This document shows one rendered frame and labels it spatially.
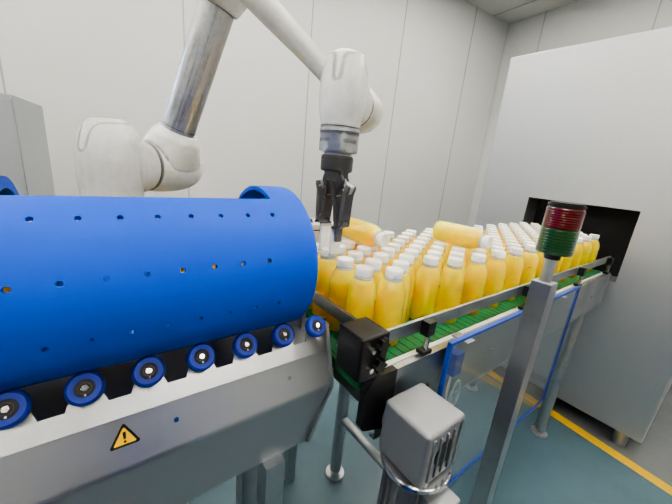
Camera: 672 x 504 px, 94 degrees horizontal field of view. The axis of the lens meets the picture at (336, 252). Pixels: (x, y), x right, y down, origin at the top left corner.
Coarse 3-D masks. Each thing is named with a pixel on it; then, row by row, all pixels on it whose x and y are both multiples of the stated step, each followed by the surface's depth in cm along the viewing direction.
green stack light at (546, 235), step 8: (544, 232) 61; (552, 232) 60; (560, 232) 59; (568, 232) 58; (576, 232) 58; (544, 240) 61; (552, 240) 60; (560, 240) 59; (568, 240) 59; (576, 240) 59; (536, 248) 63; (544, 248) 61; (552, 248) 60; (560, 248) 59; (568, 248) 59; (560, 256) 60; (568, 256) 59
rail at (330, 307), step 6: (318, 294) 77; (312, 300) 79; (318, 300) 77; (324, 300) 75; (330, 300) 74; (324, 306) 75; (330, 306) 73; (336, 306) 71; (330, 312) 73; (336, 312) 71; (342, 312) 69; (336, 318) 71; (342, 318) 69; (348, 318) 68; (354, 318) 66
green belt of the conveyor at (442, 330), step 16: (592, 272) 153; (560, 288) 124; (512, 304) 103; (464, 320) 88; (480, 320) 89; (336, 336) 74; (416, 336) 77; (432, 336) 78; (336, 352) 69; (400, 352) 70; (336, 368) 68; (352, 384) 64
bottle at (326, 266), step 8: (320, 256) 79; (320, 264) 78; (328, 264) 77; (336, 264) 78; (320, 272) 77; (328, 272) 77; (320, 280) 78; (328, 280) 77; (320, 288) 78; (328, 288) 78; (312, 304) 82; (312, 312) 82; (320, 312) 80
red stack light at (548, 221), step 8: (552, 208) 59; (560, 208) 58; (544, 216) 62; (552, 216) 59; (560, 216) 58; (568, 216) 58; (576, 216) 57; (584, 216) 58; (544, 224) 61; (552, 224) 59; (560, 224) 58; (568, 224) 58; (576, 224) 58
